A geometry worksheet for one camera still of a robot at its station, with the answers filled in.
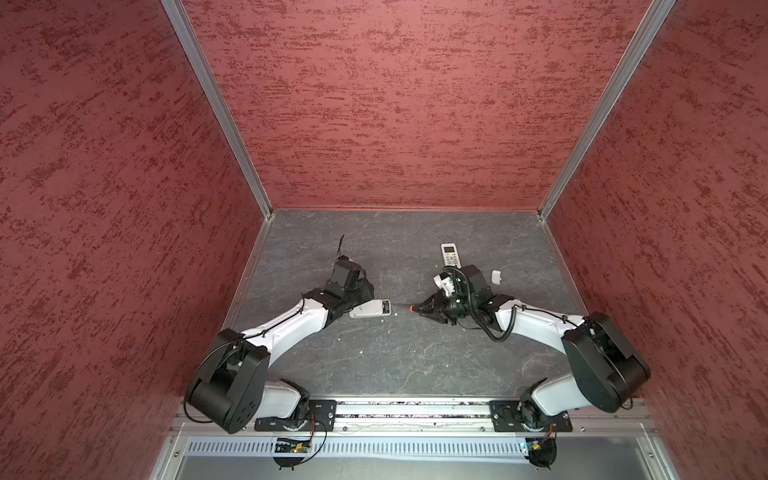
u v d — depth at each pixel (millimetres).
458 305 754
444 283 831
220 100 875
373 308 920
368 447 710
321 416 744
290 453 723
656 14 709
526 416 666
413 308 848
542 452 704
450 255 1061
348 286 692
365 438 724
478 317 668
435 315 787
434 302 793
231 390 416
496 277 1016
